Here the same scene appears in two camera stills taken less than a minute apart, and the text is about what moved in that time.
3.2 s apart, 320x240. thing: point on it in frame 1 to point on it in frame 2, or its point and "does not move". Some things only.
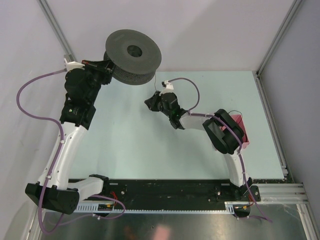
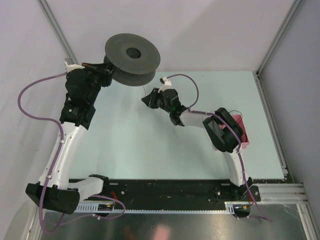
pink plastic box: [237, 120] does not move
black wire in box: [238, 111] does not move
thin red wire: [155, 80] to [144, 90]
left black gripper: [103, 67] does not move
